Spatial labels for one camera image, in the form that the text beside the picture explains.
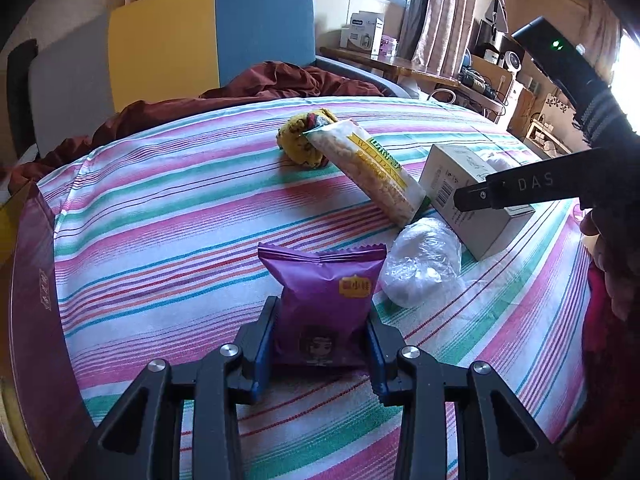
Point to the wooden cabinet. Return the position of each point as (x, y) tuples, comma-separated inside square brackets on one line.
[(505, 90)]

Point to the striped tablecloth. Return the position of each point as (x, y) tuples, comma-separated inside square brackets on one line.
[(175, 220)]

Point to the white appliance carton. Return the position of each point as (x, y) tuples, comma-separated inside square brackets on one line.
[(360, 32)]

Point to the purple snack packet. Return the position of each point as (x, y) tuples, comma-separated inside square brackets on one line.
[(320, 300)]

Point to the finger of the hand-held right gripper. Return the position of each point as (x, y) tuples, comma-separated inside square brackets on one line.
[(480, 199)]

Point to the yellow sock ball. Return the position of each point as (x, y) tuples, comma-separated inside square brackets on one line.
[(300, 142)]

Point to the rice cracker packet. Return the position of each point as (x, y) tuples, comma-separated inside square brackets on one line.
[(370, 175)]

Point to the small pink box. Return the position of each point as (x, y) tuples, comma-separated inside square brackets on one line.
[(386, 46)]

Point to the person's red clothing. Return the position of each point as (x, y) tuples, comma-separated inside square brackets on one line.
[(600, 335)]

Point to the small white fan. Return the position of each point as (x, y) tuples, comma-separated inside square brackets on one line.
[(511, 60)]

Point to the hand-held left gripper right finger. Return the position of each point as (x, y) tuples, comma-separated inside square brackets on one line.
[(376, 365)]

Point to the maroon blanket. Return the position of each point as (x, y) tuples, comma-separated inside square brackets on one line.
[(280, 82)]

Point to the wooden desk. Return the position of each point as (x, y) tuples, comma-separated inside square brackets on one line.
[(395, 67)]

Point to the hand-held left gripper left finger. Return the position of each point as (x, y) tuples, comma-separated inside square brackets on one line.
[(264, 360)]

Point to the large white ball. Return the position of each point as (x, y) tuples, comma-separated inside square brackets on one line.
[(422, 260)]

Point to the cream cardboard box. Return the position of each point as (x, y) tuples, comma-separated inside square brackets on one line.
[(487, 232)]

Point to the gold tin box maroon outside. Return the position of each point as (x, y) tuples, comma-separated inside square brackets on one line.
[(35, 310)]

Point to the person's right hand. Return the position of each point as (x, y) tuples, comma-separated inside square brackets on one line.
[(620, 250)]

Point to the grey yellow blue armchair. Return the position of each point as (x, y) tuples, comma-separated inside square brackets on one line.
[(165, 50)]

